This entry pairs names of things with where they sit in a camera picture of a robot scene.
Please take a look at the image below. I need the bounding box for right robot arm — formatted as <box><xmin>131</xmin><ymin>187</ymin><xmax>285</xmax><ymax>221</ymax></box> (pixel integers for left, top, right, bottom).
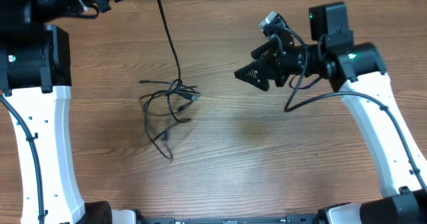
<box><xmin>235</xmin><ymin>2</ymin><xmax>426</xmax><ymax>223</ymax></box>

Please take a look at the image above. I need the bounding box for black usb cable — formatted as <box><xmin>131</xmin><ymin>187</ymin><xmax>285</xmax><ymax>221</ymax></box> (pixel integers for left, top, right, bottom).
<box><xmin>138</xmin><ymin>0</ymin><xmax>201</xmax><ymax>160</ymax></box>

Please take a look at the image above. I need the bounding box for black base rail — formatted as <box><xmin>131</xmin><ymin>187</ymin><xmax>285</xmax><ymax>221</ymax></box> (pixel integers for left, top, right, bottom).
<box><xmin>135</xmin><ymin>210</ymin><xmax>324</xmax><ymax>224</ymax></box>

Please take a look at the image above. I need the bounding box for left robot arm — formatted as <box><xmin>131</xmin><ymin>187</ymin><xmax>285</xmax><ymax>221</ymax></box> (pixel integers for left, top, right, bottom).
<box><xmin>1</xmin><ymin>0</ymin><xmax>143</xmax><ymax>223</ymax></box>

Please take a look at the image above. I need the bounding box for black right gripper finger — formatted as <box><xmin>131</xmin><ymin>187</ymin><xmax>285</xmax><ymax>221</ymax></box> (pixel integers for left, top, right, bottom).
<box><xmin>234</xmin><ymin>57</ymin><xmax>276</xmax><ymax>91</ymax></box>
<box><xmin>251</xmin><ymin>39</ymin><xmax>280</xmax><ymax>59</ymax></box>

